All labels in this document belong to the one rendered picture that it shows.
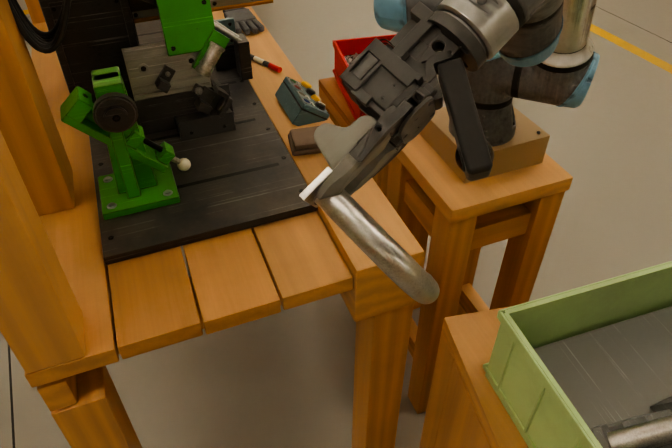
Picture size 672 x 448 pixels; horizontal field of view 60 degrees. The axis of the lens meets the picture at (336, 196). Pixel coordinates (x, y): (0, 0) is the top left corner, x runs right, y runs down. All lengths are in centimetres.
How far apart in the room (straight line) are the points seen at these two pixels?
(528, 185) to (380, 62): 85
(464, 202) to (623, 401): 50
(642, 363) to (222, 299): 71
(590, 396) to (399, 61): 66
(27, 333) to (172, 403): 107
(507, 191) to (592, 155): 178
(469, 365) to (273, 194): 51
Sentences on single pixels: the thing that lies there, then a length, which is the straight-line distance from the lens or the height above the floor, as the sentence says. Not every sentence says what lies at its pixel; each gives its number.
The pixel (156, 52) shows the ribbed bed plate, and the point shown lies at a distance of 141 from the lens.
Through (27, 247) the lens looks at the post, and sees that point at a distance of 86.
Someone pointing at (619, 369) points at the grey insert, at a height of 85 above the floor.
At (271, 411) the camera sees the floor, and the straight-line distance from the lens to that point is 193.
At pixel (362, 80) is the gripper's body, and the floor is 140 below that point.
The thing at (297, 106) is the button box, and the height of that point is 94.
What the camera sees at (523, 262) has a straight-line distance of 156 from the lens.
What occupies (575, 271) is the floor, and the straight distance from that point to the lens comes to 245.
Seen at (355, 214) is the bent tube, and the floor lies 130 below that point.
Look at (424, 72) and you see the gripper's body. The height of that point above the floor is 140.
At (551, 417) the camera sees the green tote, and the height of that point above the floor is 91.
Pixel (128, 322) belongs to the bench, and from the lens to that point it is 106.
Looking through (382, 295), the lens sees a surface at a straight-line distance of 113.
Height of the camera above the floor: 167
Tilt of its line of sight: 40 degrees down
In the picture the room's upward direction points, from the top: straight up
